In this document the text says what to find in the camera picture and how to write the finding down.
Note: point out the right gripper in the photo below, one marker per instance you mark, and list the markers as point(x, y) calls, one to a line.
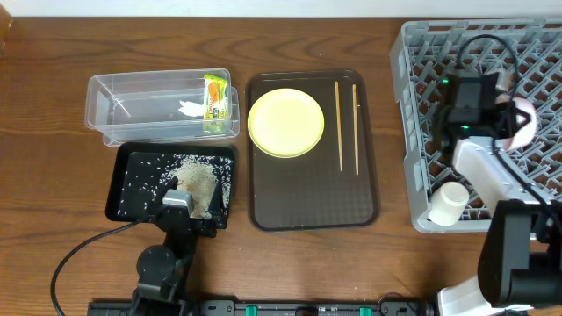
point(509, 118)

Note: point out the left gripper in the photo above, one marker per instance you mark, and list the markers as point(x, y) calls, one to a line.
point(202, 224)

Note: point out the pink bowl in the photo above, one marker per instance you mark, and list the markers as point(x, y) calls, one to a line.
point(526, 127)

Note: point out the white tissue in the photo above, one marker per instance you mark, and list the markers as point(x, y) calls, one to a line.
point(192, 109)

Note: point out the white cup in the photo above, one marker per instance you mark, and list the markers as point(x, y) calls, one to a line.
point(448, 204)

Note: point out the green yellow snack wrapper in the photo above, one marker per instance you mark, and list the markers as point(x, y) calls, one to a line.
point(215, 103)

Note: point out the yellow plate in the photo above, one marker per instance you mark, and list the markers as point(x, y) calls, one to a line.
point(285, 123)

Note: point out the wooden chopstick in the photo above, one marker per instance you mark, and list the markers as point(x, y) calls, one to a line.
point(338, 124)
point(355, 128)

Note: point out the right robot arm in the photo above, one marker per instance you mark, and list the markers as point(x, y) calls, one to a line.
point(519, 267)

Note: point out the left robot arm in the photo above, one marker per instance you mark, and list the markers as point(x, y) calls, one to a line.
point(163, 269)

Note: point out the grey dishwasher rack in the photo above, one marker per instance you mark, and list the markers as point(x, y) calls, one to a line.
point(422, 55)

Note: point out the food scraps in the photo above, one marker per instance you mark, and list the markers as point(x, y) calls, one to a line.
point(198, 174)

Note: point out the black plastic tray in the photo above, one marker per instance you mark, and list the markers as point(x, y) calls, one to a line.
point(130, 148)

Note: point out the clear plastic bin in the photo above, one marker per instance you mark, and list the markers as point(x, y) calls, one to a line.
point(143, 106)

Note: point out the dark brown serving tray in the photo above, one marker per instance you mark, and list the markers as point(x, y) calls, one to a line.
point(310, 191)

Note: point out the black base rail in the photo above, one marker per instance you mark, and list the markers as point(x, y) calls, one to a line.
point(392, 304)

